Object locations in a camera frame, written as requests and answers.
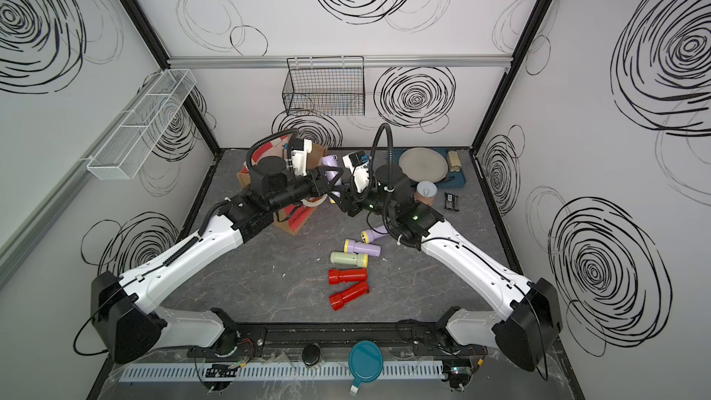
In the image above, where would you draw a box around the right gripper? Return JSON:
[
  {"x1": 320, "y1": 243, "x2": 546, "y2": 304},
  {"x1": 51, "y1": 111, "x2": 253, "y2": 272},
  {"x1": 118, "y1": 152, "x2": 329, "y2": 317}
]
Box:
[{"x1": 328, "y1": 178, "x2": 396, "y2": 223}]

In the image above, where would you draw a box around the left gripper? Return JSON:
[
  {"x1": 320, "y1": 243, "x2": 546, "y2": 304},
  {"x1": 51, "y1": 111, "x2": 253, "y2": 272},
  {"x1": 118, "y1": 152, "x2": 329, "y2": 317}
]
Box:
[{"x1": 267, "y1": 167, "x2": 343, "y2": 217}]

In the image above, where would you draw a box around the red jute tote bag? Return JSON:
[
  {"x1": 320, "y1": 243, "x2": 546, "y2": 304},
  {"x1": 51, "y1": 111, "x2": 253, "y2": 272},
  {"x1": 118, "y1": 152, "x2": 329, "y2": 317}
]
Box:
[{"x1": 251, "y1": 136, "x2": 328, "y2": 235}]

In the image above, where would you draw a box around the purple flashlight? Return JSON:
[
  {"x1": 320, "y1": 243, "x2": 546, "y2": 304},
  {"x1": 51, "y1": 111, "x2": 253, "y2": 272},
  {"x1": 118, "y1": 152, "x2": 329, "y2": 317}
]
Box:
[
  {"x1": 320, "y1": 155, "x2": 342, "y2": 198},
  {"x1": 361, "y1": 226, "x2": 389, "y2": 244}
]

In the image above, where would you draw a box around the purple flashlight horizontal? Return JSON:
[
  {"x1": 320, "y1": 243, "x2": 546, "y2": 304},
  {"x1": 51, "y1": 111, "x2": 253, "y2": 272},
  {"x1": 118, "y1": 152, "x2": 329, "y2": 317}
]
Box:
[{"x1": 344, "y1": 239, "x2": 381, "y2": 257}]

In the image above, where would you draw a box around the green flashlight horizontal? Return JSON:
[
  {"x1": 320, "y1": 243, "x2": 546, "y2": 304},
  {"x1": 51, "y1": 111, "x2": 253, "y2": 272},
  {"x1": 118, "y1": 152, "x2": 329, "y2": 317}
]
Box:
[{"x1": 330, "y1": 252, "x2": 370, "y2": 269}]

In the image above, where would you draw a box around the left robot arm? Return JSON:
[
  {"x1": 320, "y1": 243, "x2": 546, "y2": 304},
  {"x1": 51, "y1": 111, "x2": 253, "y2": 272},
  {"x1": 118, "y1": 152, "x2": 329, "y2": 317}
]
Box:
[{"x1": 89, "y1": 157, "x2": 330, "y2": 364}]

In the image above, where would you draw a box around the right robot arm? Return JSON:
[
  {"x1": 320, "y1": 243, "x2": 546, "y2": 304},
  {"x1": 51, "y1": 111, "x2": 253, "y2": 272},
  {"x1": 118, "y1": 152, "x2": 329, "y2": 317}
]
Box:
[{"x1": 340, "y1": 164, "x2": 562, "y2": 376}]

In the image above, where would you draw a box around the grey round plate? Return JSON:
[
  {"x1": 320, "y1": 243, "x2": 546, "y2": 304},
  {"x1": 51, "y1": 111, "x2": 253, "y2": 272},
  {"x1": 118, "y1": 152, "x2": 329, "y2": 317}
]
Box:
[{"x1": 398, "y1": 147, "x2": 449, "y2": 183}]

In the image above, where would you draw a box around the small black clip box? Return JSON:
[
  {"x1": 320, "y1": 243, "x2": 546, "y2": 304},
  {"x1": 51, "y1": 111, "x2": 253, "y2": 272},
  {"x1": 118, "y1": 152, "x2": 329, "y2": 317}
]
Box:
[{"x1": 444, "y1": 193, "x2": 459, "y2": 212}]

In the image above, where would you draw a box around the small yellowish jar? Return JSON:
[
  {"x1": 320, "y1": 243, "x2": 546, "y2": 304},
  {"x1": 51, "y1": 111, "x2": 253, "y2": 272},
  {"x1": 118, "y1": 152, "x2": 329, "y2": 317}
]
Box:
[{"x1": 447, "y1": 150, "x2": 462, "y2": 173}]

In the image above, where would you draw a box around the red flashlight lower middle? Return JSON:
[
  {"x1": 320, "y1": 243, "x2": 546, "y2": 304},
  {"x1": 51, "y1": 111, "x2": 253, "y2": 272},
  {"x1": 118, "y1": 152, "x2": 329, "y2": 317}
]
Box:
[{"x1": 328, "y1": 269, "x2": 368, "y2": 285}]

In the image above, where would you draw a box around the red flashlight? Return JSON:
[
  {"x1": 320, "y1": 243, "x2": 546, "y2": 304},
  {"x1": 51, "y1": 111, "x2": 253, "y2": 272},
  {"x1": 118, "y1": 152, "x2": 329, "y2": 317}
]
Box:
[
  {"x1": 329, "y1": 281, "x2": 370, "y2": 311},
  {"x1": 328, "y1": 269, "x2": 368, "y2": 285}
]

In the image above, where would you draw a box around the red flashlight bottom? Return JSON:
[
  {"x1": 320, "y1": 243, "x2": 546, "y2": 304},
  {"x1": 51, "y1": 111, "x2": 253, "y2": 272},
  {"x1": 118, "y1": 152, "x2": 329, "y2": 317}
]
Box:
[{"x1": 329, "y1": 281, "x2": 370, "y2": 311}]

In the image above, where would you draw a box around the teal round lid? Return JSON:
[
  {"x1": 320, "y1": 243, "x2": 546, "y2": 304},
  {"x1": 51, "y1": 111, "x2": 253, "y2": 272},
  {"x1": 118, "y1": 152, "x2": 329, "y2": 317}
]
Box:
[{"x1": 348, "y1": 341, "x2": 384, "y2": 396}]

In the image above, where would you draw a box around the black round knob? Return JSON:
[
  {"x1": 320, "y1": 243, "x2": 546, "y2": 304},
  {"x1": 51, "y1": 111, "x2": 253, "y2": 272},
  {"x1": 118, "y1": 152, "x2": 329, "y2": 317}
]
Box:
[{"x1": 301, "y1": 344, "x2": 322, "y2": 368}]

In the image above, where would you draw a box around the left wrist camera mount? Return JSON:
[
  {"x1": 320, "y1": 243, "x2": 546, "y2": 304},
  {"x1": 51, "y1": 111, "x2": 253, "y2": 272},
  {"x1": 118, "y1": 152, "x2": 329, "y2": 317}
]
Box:
[{"x1": 287, "y1": 135, "x2": 313, "y2": 177}]

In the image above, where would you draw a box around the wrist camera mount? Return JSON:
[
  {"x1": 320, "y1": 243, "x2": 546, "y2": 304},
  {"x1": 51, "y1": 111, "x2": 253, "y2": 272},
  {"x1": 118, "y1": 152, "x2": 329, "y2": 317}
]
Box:
[
  {"x1": 343, "y1": 150, "x2": 370, "y2": 193},
  {"x1": 287, "y1": 135, "x2": 313, "y2": 177}
]

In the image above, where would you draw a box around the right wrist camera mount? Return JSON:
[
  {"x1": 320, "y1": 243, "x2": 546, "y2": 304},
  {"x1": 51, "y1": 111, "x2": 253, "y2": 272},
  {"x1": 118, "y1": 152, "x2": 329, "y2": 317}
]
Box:
[{"x1": 343, "y1": 150, "x2": 370, "y2": 193}]

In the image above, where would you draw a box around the black corrugated cable left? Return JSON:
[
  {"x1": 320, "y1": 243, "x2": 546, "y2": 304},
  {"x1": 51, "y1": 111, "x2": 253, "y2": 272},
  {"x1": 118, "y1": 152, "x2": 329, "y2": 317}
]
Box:
[{"x1": 245, "y1": 127, "x2": 301, "y2": 165}]

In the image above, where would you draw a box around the black corrugated cable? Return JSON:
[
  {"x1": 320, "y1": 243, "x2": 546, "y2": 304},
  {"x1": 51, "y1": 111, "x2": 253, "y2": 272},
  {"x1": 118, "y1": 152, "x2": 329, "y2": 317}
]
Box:
[
  {"x1": 369, "y1": 122, "x2": 395, "y2": 184},
  {"x1": 245, "y1": 127, "x2": 301, "y2": 165}
]

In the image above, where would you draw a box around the black corrugated cable right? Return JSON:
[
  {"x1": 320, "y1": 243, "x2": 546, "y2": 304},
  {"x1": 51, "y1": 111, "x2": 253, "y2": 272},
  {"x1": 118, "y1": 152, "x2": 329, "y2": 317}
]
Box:
[{"x1": 369, "y1": 122, "x2": 395, "y2": 184}]

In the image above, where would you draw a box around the black wire basket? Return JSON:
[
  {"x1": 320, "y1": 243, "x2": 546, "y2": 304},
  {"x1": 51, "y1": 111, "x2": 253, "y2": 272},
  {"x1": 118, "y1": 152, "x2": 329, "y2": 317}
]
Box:
[{"x1": 281, "y1": 56, "x2": 366, "y2": 116}]

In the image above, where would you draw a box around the white wire shelf basket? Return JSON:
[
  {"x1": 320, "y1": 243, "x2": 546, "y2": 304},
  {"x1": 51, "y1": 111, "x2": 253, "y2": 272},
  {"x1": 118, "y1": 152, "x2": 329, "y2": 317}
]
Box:
[{"x1": 86, "y1": 70, "x2": 196, "y2": 181}]

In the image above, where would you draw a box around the white slotted cable duct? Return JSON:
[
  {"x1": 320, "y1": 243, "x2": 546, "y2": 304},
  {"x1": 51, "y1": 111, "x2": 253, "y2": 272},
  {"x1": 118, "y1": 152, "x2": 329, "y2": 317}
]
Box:
[{"x1": 118, "y1": 360, "x2": 445, "y2": 383}]

